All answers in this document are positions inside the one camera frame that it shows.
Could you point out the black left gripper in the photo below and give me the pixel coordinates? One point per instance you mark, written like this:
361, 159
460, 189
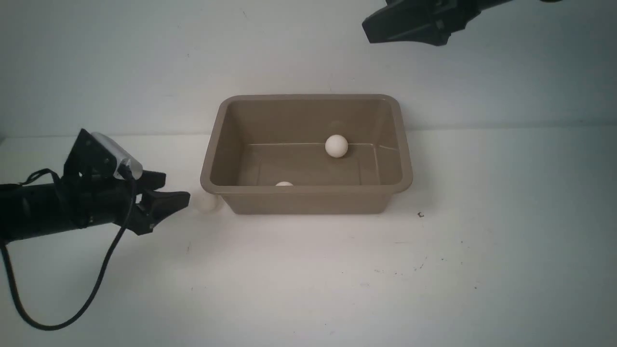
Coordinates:
95, 200

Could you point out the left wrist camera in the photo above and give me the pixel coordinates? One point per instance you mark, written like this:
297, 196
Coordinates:
97, 154

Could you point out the tan plastic bin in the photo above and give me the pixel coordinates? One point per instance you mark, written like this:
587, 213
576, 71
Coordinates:
260, 140

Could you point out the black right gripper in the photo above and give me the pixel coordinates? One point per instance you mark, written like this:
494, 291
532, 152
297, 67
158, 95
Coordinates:
427, 21

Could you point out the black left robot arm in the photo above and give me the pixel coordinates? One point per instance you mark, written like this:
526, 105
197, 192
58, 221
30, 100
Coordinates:
35, 211

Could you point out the plain white ping-pong ball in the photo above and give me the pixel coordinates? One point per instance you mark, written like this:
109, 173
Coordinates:
336, 146

